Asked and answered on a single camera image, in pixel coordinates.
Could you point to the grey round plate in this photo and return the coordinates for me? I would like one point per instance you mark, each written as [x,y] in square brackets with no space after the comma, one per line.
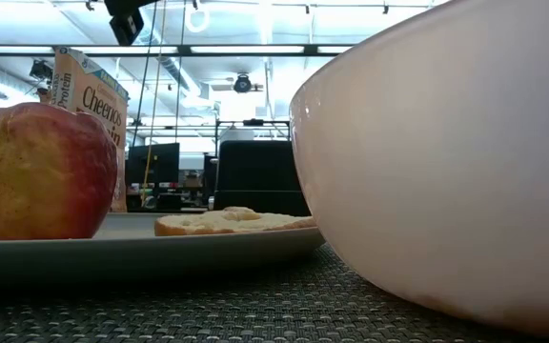
[160,252]

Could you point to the black metal rack frame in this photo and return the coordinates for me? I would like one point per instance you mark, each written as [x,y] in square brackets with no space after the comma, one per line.
[253,122]

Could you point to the sliced bagel half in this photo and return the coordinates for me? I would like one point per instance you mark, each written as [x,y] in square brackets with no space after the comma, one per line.
[227,221]

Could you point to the Cheerios Protein cereal box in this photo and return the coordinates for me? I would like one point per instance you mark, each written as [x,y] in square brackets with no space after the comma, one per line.
[98,102]

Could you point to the black horizontal frame beam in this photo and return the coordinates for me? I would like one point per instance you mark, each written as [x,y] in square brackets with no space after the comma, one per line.
[184,49]

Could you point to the black computer monitor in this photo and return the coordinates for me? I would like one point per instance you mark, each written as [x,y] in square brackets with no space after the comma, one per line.
[160,164]

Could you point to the large white bowl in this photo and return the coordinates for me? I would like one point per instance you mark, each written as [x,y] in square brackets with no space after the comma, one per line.
[446,167]

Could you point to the red yellow apple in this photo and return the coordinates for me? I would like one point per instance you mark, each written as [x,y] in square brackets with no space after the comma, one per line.
[41,171]

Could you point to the round black ceiling camera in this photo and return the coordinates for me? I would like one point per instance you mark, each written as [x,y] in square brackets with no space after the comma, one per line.
[242,84]

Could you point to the black ceiling mounted device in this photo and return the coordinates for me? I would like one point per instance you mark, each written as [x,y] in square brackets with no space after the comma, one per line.
[41,70]

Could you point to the dark woven placemat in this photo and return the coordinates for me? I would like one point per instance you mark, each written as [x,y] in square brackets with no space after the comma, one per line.
[208,314]

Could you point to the large black cabinet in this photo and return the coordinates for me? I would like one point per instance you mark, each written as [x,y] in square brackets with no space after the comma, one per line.
[255,176]

